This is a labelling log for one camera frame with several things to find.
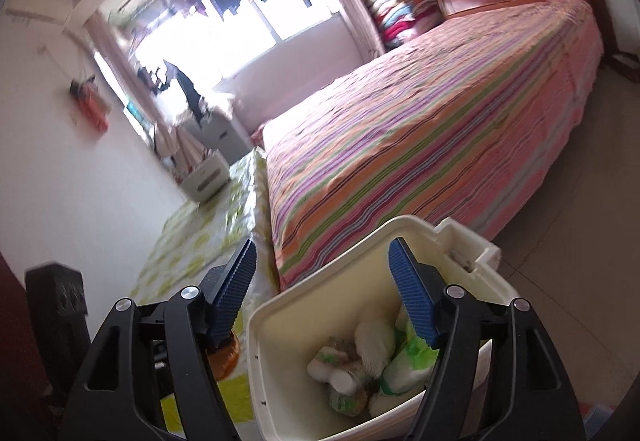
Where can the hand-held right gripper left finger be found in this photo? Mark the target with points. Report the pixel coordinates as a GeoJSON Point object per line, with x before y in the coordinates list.
{"type": "Point", "coordinates": [232, 293]}

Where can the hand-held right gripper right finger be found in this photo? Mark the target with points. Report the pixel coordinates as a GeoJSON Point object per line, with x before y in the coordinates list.
{"type": "Point", "coordinates": [412, 296]}

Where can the orange cloth on hook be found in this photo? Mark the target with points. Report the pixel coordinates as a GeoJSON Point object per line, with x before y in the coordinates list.
{"type": "Point", "coordinates": [92, 108]}

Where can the white basket on table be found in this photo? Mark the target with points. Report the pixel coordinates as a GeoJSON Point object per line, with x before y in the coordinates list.
{"type": "Point", "coordinates": [205, 181]}

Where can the white floor cabinet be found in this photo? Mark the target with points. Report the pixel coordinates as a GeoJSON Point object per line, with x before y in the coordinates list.
{"type": "Point", "coordinates": [220, 136]}

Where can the white cloth bundle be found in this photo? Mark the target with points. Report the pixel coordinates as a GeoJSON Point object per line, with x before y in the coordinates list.
{"type": "Point", "coordinates": [175, 143]}

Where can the black hanging garment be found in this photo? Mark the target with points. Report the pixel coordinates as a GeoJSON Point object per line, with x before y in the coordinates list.
{"type": "Point", "coordinates": [187, 86]}

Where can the cream plastic bin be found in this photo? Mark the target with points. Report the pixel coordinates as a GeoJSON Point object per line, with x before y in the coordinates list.
{"type": "Point", "coordinates": [320, 306]}

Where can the bed with striped sheet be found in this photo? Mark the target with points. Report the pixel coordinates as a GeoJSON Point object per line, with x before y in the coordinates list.
{"type": "Point", "coordinates": [425, 121]}

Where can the pink cloth on floor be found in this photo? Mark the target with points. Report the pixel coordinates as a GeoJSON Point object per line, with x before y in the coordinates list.
{"type": "Point", "coordinates": [257, 136]}

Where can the white air conditioner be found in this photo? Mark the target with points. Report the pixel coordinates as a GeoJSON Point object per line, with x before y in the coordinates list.
{"type": "Point", "coordinates": [40, 1]}

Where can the small wooden box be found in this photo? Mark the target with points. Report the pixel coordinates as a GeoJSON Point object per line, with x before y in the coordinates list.
{"type": "Point", "coordinates": [625, 66]}

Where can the pink curtain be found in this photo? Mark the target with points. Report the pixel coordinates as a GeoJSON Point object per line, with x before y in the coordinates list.
{"type": "Point", "coordinates": [360, 21]}
{"type": "Point", "coordinates": [120, 71]}

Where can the rack of hanging socks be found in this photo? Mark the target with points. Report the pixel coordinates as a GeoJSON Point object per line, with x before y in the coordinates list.
{"type": "Point", "coordinates": [150, 78]}

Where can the orange plastic object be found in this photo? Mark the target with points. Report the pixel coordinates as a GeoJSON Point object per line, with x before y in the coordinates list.
{"type": "Point", "coordinates": [225, 361]}

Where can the stack of folded quilts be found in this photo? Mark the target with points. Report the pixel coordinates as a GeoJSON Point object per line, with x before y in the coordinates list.
{"type": "Point", "coordinates": [395, 1]}

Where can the window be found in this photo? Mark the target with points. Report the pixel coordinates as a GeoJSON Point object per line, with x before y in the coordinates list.
{"type": "Point", "coordinates": [280, 16]}

